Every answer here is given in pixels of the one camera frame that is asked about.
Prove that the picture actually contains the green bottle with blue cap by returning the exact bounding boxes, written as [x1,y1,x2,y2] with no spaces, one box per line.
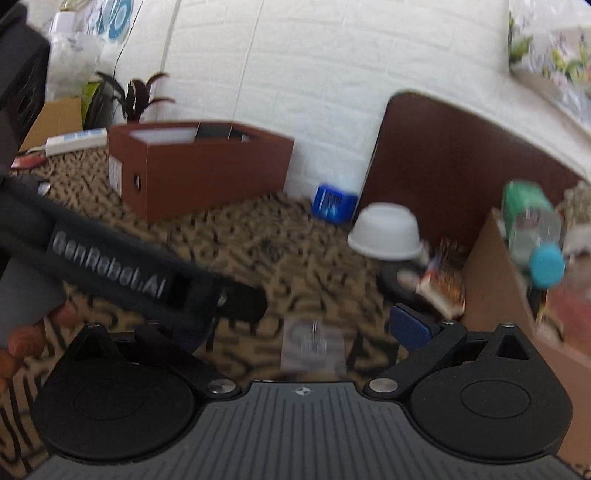
[501,180,566,290]

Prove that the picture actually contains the black tape roll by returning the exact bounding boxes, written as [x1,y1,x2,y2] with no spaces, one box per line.
[377,261,426,305]

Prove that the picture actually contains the white bowl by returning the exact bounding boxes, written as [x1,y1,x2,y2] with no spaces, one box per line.
[348,202,423,261]

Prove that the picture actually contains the person's left hand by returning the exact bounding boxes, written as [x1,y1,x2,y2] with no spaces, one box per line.
[0,301,81,393]

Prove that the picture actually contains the white plant pot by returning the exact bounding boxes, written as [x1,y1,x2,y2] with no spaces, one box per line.
[49,11,78,34]

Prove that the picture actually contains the dark red leaf plant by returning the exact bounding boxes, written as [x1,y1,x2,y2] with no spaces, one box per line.
[81,72,175,130]

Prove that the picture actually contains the blue circle wall poster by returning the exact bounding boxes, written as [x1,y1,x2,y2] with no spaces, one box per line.
[85,0,135,44]

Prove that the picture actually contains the dark wooden headboard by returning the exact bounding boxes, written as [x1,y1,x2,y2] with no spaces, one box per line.
[359,91,583,256]

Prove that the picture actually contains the white power strip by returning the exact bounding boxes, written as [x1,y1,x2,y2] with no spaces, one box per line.
[43,128,108,156]

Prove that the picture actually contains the brown storage box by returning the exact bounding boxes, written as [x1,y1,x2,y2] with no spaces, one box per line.
[108,121,294,223]

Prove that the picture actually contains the black product box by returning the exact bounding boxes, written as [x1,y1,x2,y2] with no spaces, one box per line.
[194,122,252,142]

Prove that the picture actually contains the floral cloth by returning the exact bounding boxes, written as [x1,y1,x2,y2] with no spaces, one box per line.
[508,1,590,133]

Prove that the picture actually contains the patterned table cloth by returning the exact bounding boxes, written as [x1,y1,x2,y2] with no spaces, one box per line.
[1,149,399,479]

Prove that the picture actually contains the colourful snack packet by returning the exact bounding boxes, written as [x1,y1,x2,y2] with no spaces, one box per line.
[416,239,467,320]

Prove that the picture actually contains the white plastic bag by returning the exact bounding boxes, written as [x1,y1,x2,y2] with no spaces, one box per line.
[45,32,103,101]

